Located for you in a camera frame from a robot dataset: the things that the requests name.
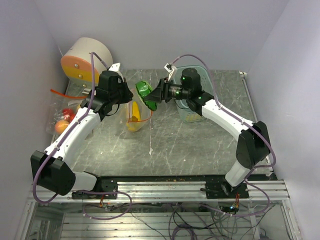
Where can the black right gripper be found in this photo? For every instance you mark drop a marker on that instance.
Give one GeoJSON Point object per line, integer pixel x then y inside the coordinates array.
{"type": "Point", "coordinates": [156, 95]}

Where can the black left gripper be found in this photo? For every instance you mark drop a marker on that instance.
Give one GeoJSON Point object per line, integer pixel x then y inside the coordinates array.
{"type": "Point", "coordinates": [128, 94]}

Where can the toy watermelon slice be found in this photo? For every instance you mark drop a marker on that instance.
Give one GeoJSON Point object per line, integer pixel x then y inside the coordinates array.
{"type": "Point", "coordinates": [143, 89]}

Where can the clear orange-zip bag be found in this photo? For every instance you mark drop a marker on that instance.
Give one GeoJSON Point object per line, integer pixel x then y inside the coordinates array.
{"type": "Point", "coordinates": [147, 114]}
{"type": "Point", "coordinates": [59, 101]}

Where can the yellow toy banana bunch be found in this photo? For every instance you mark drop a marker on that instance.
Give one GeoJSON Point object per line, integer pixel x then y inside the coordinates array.
{"type": "Point", "coordinates": [134, 116]}

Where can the red toy wax apple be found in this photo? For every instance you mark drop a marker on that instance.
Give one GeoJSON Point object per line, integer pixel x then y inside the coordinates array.
{"type": "Point", "coordinates": [67, 111]}

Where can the red toy pear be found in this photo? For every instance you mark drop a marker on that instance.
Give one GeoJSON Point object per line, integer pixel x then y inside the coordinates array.
{"type": "Point", "coordinates": [69, 117]}

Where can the clear orange-zip top bag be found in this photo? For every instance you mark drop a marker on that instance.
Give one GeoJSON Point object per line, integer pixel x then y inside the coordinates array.
{"type": "Point", "coordinates": [59, 101]}

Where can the pink toy peach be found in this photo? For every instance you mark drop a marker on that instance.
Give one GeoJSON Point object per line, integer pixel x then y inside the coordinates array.
{"type": "Point", "coordinates": [61, 126]}

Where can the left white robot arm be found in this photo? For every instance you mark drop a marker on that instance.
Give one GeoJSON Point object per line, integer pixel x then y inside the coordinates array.
{"type": "Point", "coordinates": [50, 168]}

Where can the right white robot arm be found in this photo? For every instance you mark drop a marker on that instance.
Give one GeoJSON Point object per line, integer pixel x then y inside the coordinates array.
{"type": "Point", "coordinates": [253, 142]}

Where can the white cylinder with orange face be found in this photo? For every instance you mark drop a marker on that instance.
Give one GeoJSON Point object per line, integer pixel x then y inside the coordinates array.
{"type": "Point", "coordinates": [76, 63]}

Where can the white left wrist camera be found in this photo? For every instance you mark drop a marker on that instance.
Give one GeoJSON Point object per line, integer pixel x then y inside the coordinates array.
{"type": "Point", "coordinates": [116, 67]}

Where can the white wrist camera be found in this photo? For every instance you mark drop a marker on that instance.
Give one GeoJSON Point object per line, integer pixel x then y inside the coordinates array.
{"type": "Point", "coordinates": [116, 67]}
{"type": "Point", "coordinates": [171, 69]}

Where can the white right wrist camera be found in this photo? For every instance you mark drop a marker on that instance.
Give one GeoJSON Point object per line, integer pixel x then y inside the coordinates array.
{"type": "Point", "coordinates": [171, 69]}

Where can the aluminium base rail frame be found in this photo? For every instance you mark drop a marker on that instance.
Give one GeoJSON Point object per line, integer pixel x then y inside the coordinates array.
{"type": "Point", "coordinates": [165, 208]}

